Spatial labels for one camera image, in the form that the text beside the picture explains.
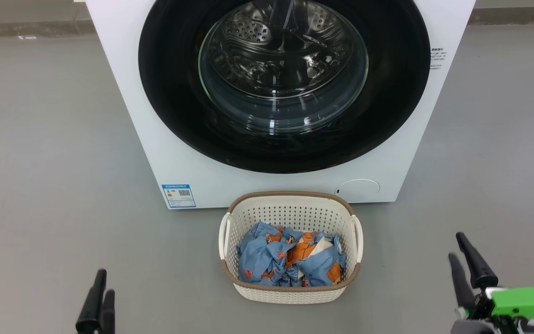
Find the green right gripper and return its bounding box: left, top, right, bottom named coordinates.
left=448, top=232, right=534, bottom=334

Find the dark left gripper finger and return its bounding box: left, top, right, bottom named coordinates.
left=100, top=289, right=115, bottom=334
left=76, top=269, right=108, bottom=334

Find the blue garment with orange print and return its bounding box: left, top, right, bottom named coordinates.
left=238, top=222, right=305, bottom=286
left=286, top=231, right=347, bottom=287

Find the black round glass washer door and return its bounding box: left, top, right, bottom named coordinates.
left=138, top=0, right=431, bottom=174

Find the white front-load washing machine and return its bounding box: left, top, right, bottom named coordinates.
left=85, top=0, right=476, bottom=210

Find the perforated steel washer drum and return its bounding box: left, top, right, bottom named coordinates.
left=200, top=0, right=369, bottom=135

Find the round white filter cover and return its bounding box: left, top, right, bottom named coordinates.
left=335, top=179, right=381, bottom=203

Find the cream perforated laundry basket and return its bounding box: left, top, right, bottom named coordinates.
left=218, top=191, right=364, bottom=305

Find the small printed text label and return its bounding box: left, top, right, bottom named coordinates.
left=430, top=46, right=448, bottom=70

